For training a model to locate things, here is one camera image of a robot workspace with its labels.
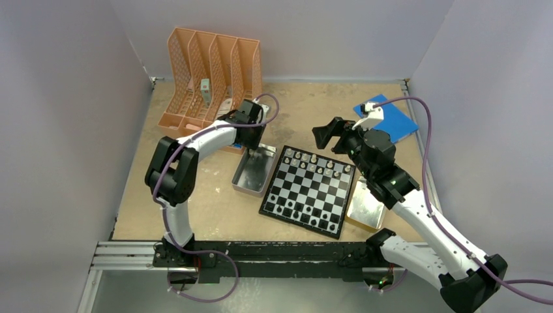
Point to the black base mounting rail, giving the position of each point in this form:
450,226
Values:
348,261

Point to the aluminium frame rail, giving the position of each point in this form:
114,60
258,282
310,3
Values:
122,278

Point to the black white chess board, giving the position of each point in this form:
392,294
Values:
308,194

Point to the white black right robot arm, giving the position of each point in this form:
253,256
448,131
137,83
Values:
463,273

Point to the pink metal tin box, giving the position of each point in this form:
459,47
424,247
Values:
255,170

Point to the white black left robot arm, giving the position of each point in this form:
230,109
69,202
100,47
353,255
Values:
171,175

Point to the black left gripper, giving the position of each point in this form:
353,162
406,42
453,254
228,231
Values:
253,145

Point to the orange plastic file organizer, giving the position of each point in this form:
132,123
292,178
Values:
233,64

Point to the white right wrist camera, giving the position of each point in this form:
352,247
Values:
371,115

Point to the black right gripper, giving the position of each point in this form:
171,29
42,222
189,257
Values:
334,128

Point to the green white small box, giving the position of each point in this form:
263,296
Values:
205,90

